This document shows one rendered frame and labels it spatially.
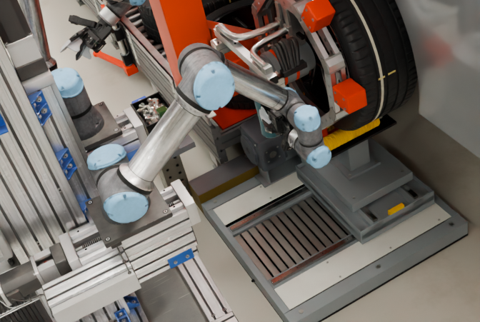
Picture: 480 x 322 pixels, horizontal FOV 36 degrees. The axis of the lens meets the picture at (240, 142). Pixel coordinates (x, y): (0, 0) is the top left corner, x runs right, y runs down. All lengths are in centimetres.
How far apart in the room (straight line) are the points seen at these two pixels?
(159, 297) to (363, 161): 100
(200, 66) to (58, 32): 328
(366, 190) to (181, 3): 104
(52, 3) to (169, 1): 283
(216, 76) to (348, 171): 130
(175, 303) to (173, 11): 110
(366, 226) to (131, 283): 110
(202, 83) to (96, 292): 73
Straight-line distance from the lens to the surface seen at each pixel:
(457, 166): 345
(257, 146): 309
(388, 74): 254
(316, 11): 240
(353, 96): 244
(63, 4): 552
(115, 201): 206
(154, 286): 292
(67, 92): 259
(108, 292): 229
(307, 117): 218
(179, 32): 290
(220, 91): 196
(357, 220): 304
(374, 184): 306
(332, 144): 282
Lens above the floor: 237
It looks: 39 degrees down
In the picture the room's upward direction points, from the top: 15 degrees counter-clockwise
